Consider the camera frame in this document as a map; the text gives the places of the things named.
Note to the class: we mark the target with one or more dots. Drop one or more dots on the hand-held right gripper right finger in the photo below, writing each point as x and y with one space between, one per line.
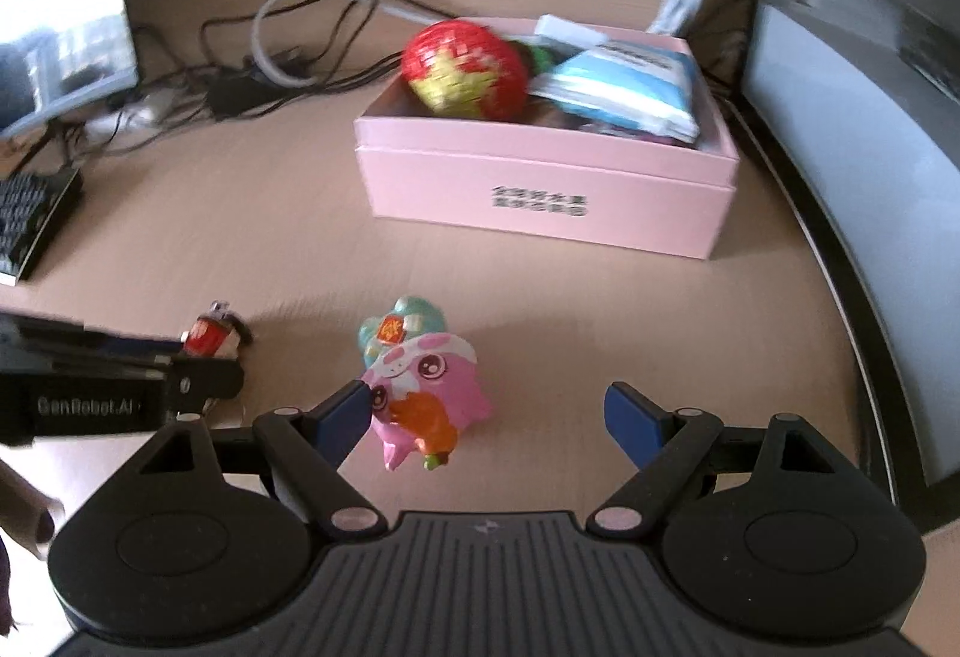
634 424

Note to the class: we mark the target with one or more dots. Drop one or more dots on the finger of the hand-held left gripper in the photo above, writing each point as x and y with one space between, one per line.
75 342
210 379

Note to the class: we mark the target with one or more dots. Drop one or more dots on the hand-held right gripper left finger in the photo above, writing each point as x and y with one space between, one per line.
341 424

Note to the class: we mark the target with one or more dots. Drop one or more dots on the small black red toy figure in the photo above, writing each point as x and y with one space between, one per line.
206 334

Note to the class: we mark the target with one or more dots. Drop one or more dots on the pink pig toy figure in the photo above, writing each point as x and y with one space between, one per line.
420 387

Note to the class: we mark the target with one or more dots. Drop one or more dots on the pink cardboard box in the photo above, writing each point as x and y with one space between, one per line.
525 177

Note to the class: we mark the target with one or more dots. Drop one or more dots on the blue white tissue pack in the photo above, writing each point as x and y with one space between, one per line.
622 83

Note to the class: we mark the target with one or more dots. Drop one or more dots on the red strawberry ball yellow star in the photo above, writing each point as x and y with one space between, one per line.
457 64

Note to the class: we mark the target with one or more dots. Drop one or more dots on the black keyboard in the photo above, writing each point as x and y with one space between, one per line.
30 222

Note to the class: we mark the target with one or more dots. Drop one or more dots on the white power strip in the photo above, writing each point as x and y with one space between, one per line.
127 115

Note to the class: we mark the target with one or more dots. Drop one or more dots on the black power adapter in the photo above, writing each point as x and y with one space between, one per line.
240 94

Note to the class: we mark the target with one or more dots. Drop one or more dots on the computer case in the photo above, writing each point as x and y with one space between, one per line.
847 177

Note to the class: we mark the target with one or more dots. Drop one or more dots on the computer monitor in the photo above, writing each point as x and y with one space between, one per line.
60 12

